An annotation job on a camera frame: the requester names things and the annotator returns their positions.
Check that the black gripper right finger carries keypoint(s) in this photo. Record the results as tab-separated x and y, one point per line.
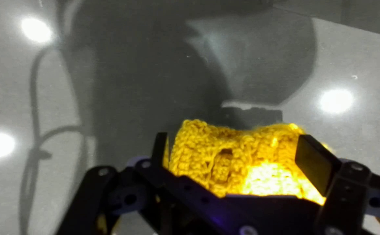
350	197

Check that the yellow knitted cloth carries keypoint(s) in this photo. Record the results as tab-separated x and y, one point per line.
242	157

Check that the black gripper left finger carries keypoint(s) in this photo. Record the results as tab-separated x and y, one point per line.
112	204

